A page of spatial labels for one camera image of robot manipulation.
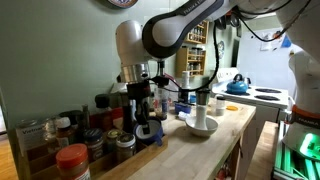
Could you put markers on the white lid spice jar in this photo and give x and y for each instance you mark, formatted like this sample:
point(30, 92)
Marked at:
point(125, 148)

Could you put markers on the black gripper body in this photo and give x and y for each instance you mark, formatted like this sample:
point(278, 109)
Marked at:
point(139, 90)

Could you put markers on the steel top white grinder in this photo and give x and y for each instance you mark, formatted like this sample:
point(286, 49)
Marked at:
point(201, 110)

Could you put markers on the black cap brown sauce bottle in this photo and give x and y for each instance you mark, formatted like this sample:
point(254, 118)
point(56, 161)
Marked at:
point(103, 115)

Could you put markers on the white cap orange label bottle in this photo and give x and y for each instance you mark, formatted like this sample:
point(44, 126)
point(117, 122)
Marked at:
point(64, 133)

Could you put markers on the clear glass jar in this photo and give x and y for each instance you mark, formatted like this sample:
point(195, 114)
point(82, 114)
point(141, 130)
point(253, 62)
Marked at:
point(49, 131)

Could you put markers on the white cap dark bottle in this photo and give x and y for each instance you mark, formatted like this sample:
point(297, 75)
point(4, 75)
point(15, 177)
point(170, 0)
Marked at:
point(184, 95)

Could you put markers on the dark blue lid jar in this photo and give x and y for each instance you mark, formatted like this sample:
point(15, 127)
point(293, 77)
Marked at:
point(93, 143)

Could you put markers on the white ceramic bowl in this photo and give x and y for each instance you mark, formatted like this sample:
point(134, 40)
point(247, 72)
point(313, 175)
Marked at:
point(208, 128)

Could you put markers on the round wall plate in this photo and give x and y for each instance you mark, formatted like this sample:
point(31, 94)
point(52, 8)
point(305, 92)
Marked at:
point(122, 2)

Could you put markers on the clear zip bag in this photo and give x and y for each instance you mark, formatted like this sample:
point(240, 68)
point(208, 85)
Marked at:
point(173, 91)

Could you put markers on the orange flat lid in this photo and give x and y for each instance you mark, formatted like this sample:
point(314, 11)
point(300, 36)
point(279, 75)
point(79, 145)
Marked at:
point(232, 108)

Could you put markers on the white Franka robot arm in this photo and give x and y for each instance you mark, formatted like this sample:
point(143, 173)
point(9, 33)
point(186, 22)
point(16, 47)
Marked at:
point(166, 30)

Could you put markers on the pale lavender container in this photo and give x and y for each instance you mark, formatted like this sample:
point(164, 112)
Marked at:
point(133, 111)

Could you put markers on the white electric stove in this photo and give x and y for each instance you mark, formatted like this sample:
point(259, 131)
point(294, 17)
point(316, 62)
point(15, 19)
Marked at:
point(266, 100)

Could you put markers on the green lit robot stand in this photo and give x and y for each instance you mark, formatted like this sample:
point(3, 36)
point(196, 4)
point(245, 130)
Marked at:
point(290, 163)

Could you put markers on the blue kettle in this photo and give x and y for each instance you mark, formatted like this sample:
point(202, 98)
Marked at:
point(237, 86)

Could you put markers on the wooden condiment tray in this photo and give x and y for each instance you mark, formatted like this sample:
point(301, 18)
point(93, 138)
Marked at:
point(146, 156)

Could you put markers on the black lid dark jar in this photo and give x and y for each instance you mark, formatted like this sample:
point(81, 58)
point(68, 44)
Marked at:
point(72, 118)

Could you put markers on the orange lid spice jar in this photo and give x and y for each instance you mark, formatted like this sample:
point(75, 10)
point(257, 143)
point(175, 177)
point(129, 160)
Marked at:
point(71, 161)

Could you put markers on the gold lid glass jar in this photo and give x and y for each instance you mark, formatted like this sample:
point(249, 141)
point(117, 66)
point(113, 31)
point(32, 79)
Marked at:
point(112, 140)

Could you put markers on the blue paper on fridge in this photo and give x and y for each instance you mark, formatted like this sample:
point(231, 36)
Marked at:
point(286, 41)

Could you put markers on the crumpled clear plastic bag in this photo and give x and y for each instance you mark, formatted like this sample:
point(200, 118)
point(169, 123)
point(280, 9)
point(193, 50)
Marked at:
point(117, 88)

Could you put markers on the dark pepper grinder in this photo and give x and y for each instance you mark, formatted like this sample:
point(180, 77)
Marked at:
point(126, 115)

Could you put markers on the small white lump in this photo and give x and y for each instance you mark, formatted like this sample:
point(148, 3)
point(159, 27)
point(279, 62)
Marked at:
point(183, 115)

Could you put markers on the white printed box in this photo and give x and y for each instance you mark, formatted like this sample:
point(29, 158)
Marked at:
point(30, 136)

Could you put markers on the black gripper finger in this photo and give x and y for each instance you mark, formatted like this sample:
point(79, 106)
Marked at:
point(138, 110)
point(146, 116)

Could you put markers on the black lid white jar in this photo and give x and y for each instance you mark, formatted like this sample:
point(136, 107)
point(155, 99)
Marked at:
point(220, 106)

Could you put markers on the thin metal bottle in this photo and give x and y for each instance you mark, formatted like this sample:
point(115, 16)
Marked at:
point(86, 116)

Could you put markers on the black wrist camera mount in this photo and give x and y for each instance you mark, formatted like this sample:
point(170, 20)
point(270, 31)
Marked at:
point(160, 81)

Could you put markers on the white refrigerator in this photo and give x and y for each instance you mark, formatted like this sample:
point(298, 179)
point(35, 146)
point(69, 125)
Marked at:
point(266, 66)

